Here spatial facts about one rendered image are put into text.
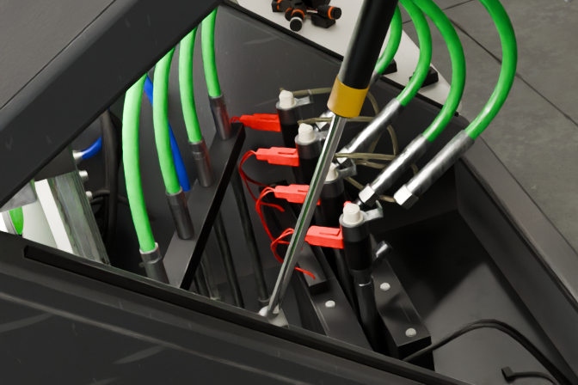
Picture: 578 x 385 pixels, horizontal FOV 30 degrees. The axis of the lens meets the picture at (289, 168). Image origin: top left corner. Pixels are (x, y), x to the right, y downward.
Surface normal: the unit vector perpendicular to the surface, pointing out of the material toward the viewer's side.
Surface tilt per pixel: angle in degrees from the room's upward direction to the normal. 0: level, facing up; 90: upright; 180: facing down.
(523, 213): 0
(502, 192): 0
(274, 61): 90
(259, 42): 90
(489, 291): 0
